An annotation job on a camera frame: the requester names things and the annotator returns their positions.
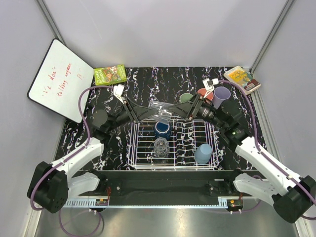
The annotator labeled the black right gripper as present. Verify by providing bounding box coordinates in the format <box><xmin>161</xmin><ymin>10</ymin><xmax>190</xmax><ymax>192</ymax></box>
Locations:
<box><xmin>167</xmin><ymin>92</ymin><xmax>227</xmax><ymax>130</ymax></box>

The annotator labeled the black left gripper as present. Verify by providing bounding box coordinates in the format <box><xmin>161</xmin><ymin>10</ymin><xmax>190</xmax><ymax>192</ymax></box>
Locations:
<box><xmin>107</xmin><ymin>97</ymin><xmax>158</xmax><ymax>132</ymax></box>

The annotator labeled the green plastic cup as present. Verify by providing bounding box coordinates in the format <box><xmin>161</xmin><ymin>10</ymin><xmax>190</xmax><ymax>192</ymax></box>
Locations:
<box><xmin>179</xmin><ymin>93</ymin><xmax>193</xmax><ymax>103</ymax></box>

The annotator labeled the clear glass tumbler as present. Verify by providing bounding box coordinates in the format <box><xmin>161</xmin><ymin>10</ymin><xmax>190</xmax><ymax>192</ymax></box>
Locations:
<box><xmin>149</xmin><ymin>100</ymin><xmax>173</xmax><ymax>124</ymax></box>
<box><xmin>154</xmin><ymin>137</ymin><xmax>170</xmax><ymax>158</ymax></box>

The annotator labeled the pink plastic cup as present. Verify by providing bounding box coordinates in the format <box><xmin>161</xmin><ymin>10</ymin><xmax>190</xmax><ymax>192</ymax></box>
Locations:
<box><xmin>197</xmin><ymin>88</ymin><xmax>214</xmax><ymax>101</ymax></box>

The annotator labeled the lilac plastic cup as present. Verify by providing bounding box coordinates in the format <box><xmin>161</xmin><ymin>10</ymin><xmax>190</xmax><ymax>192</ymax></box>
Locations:
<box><xmin>212</xmin><ymin>86</ymin><xmax>231</xmax><ymax>109</ymax></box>

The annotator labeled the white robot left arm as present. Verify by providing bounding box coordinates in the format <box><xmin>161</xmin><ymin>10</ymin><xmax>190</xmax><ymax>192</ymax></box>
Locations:
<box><xmin>27</xmin><ymin>98</ymin><xmax>158</xmax><ymax>213</ymax></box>

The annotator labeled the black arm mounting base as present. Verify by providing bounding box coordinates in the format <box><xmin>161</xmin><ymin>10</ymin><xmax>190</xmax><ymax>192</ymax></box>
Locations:
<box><xmin>78</xmin><ymin>169</ymin><xmax>250</xmax><ymax>207</ymax></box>

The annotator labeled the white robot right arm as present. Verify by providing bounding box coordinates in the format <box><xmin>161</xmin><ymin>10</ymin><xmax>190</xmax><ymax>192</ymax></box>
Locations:
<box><xmin>169</xmin><ymin>94</ymin><xmax>316</xmax><ymax>224</ymax></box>

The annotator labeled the dark blue ceramic mug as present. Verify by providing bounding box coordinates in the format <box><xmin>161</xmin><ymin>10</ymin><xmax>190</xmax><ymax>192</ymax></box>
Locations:
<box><xmin>154</xmin><ymin>122</ymin><xmax>171</xmax><ymax>140</ymax></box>

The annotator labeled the light blue plastic cup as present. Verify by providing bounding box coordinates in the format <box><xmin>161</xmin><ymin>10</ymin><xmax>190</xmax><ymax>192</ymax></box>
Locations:
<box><xmin>194</xmin><ymin>144</ymin><xmax>212</xmax><ymax>164</ymax></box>

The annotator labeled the green paperback book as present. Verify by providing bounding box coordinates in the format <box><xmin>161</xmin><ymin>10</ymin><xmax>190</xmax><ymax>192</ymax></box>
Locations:
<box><xmin>94</xmin><ymin>64</ymin><xmax>127</xmax><ymax>85</ymax></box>

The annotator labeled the yellow paperback book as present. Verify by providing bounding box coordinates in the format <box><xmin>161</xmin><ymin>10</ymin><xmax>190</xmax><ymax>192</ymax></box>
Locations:
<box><xmin>224</xmin><ymin>66</ymin><xmax>252</xmax><ymax>87</ymax></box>

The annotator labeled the red paperback book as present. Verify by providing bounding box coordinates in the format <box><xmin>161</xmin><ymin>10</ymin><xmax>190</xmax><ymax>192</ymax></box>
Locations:
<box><xmin>240</xmin><ymin>78</ymin><xmax>261</xmax><ymax>95</ymax></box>

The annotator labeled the white dry-erase board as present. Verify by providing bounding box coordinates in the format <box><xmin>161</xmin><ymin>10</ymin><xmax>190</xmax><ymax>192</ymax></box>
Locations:
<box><xmin>27</xmin><ymin>39</ymin><xmax>94</xmax><ymax>123</ymax></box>

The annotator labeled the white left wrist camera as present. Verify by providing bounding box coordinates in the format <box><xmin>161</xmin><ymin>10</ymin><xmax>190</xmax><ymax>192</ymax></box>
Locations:
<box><xmin>113</xmin><ymin>84</ymin><xmax>126</xmax><ymax>104</ymax></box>

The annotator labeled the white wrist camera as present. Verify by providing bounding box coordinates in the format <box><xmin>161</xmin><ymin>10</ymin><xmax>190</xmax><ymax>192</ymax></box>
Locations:
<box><xmin>113</xmin><ymin>84</ymin><xmax>126</xmax><ymax>104</ymax></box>
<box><xmin>202</xmin><ymin>78</ymin><xmax>219</xmax><ymax>98</ymax></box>

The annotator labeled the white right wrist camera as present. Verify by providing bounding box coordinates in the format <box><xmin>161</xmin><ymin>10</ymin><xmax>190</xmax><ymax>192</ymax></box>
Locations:
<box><xmin>202</xmin><ymin>78</ymin><xmax>219</xmax><ymax>98</ymax></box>

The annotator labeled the white wire dish rack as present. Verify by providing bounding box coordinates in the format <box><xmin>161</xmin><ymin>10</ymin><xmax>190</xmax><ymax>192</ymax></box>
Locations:
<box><xmin>127</xmin><ymin>116</ymin><xmax>223</xmax><ymax>170</ymax></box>

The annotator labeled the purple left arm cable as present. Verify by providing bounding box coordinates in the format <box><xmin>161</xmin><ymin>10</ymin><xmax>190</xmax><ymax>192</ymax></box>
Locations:
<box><xmin>29</xmin><ymin>85</ymin><xmax>117</xmax><ymax>236</ymax></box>

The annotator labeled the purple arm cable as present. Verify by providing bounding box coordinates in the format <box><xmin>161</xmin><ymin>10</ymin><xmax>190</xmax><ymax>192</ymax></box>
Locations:
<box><xmin>29</xmin><ymin>85</ymin><xmax>117</xmax><ymax>236</ymax></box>
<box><xmin>217</xmin><ymin>79</ymin><xmax>316</xmax><ymax>220</ymax></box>

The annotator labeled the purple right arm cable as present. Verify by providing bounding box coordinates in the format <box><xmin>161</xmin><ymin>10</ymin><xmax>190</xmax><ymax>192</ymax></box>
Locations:
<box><xmin>217</xmin><ymin>79</ymin><xmax>316</xmax><ymax>220</ymax></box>

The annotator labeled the white slotted cable duct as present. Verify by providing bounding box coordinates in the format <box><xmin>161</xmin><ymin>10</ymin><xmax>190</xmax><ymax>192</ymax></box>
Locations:
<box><xmin>64</xmin><ymin>198</ymin><xmax>109</xmax><ymax>208</ymax></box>

